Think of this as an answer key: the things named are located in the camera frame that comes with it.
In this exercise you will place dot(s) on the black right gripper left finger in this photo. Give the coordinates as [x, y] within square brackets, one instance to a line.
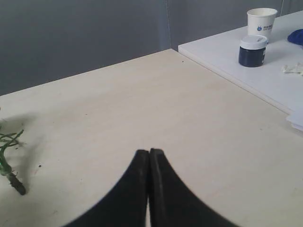
[125, 204]

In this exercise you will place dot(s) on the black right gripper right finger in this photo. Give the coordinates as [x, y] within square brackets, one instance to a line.
[172, 203]

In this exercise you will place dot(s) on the artificial red anthurium plant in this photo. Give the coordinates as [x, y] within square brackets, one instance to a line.
[11, 132]

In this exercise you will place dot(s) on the white paper sheets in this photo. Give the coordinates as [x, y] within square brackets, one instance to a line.
[296, 119]

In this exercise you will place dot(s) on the white side table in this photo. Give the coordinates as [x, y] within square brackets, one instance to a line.
[219, 53]

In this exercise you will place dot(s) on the dark jar with white lid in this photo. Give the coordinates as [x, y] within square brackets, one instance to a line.
[252, 50]

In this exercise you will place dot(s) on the white paper scraps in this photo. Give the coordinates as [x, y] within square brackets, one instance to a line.
[296, 69]

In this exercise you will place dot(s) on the white paper cup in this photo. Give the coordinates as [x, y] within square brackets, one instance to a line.
[260, 21]

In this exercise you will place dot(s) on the blue cloth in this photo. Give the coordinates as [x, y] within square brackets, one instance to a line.
[296, 37]

